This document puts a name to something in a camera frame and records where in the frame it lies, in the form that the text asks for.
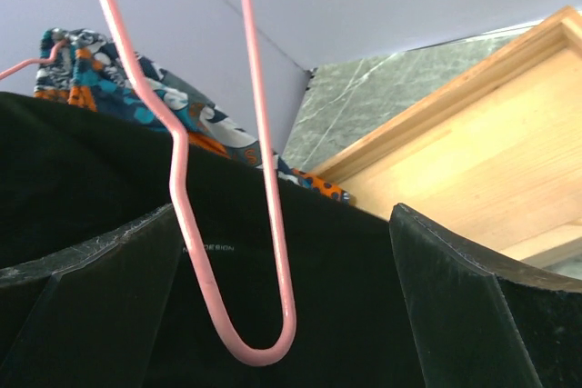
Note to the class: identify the pink hanger holding shorts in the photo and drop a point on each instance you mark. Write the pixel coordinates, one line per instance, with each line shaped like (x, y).
(34, 61)

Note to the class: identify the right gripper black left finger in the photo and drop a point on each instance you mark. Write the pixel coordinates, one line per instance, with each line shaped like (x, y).
(88, 315)

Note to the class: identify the wooden clothes rack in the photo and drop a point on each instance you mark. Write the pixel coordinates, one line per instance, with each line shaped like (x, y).
(494, 155)

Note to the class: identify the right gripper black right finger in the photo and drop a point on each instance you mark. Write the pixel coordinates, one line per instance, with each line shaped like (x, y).
(480, 318)

